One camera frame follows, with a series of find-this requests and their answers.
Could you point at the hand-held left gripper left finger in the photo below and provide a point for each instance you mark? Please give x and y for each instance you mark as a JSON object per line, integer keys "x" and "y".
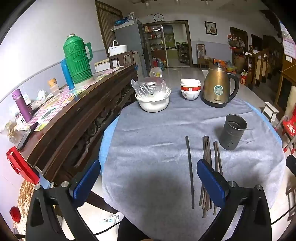
{"x": 87, "y": 180}

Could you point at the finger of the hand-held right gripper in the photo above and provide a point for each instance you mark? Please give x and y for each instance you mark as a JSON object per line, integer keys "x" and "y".
{"x": 291, "y": 163}

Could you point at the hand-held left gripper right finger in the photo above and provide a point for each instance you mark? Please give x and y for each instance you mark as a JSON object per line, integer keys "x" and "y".
{"x": 210, "y": 183}

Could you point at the bunch of brown wooden chopsticks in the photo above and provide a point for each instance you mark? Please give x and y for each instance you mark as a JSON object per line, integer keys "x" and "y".
{"x": 207, "y": 150}

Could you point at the dark grey chopstick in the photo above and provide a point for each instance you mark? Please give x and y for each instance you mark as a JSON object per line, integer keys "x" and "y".
{"x": 186, "y": 141}

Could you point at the grey perforated chopstick holder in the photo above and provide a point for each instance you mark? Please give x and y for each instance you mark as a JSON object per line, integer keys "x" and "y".
{"x": 231, "y": 136}

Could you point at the blue table cover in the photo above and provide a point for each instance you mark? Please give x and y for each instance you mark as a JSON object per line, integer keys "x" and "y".
{"x": 105, "y": 143}

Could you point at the dark carved wooden sideboard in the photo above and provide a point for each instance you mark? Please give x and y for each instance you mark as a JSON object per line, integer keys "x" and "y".
{"x": 69, "y": 129}

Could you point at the white step stool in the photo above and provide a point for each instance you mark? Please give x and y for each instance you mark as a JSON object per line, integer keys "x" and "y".
{"x": 271, "y": 110}

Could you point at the grey tablecloth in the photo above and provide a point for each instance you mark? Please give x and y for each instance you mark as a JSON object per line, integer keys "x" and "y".
{"x": 150, "y": 150}

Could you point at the red box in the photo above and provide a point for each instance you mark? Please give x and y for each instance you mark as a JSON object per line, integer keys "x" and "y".
{"x": 20, "y": 165}

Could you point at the black phone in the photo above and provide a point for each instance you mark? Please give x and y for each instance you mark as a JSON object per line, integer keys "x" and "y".
{"x": 26, "y": 136}

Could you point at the red ball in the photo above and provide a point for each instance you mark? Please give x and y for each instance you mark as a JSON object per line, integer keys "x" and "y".
{"x": 15, "y": 214}

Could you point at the pink checkered cloth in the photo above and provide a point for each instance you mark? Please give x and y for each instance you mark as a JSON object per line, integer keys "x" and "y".
{"x": 57, "y": 104}

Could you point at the white bowl with red mark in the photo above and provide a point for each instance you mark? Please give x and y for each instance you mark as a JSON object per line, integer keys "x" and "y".
{"x": 190, "y": 95}

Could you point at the gold electric kettle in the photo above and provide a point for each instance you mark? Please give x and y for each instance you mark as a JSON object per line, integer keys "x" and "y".
{"x": 217, "y": 90}

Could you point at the red banded white bowl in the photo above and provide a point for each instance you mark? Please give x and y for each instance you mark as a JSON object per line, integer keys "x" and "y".
{"x": 190, "y": 88}

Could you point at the red canister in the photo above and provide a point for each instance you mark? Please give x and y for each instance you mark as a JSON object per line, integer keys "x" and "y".
{"x": 243, "y": 78}

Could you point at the white plastic basin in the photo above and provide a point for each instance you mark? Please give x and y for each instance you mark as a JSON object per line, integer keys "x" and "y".
{"x": 152, "y": 104}

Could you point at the clear cup with yellow label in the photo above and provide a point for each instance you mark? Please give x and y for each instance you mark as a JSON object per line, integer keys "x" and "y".
{"x": 54, "y": 88}

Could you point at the purple bottle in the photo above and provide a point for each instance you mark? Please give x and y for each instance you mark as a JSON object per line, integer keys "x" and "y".
{"x": 22, "y": 106}

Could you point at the wooden stair railing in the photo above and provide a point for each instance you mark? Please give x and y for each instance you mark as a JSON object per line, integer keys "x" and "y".
{"x": 261, "y": 64}

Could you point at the plain white bowl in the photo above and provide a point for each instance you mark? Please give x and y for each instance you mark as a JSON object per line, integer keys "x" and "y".
{"x": 190, "y": 81}

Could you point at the blue thermos flask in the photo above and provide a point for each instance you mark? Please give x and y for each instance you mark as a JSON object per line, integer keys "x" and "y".
{"x": 68, "y": 76}

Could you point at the clear plastic bag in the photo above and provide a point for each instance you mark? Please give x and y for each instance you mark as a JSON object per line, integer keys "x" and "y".
{"x": 148, "y": 87}

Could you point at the white rectangular container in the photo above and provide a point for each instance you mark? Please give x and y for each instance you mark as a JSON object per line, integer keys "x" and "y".
{"x": 103, "y": 66}

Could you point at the green thermos jug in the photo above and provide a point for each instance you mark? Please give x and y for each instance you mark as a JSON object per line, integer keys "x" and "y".
{"x": 78, "y": 60}

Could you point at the clear glass bowl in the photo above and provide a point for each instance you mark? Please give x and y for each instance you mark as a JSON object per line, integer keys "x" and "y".
{"x": 156, "y": 72}

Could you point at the dark wooden chair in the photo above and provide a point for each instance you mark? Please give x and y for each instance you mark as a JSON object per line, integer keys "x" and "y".
{"x": 128, "y": 58}

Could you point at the light wooden chair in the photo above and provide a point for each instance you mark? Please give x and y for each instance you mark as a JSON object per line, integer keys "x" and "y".
{"x": 200, "y": 52}

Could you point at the grey refrigerator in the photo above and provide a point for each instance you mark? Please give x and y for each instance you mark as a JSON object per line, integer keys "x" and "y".
{"x": 129, "y": 39}

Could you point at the shelf with bottles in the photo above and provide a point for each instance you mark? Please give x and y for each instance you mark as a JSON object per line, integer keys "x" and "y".
{"x": 155, "y": 41}

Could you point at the brown wooden door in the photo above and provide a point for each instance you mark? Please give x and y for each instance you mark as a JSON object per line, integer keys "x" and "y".
{"x": 106, "y": 27}

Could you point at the wall calendar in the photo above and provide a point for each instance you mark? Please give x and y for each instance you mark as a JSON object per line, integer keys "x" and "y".
{"x": 289, "y": 44}

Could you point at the framed wall picture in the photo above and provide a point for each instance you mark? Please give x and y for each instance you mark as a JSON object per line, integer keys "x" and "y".
{"x": 211, "y": 28}

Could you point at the round wall clock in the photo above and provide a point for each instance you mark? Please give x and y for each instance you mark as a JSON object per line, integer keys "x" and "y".
{"x": 158, "y": 17}

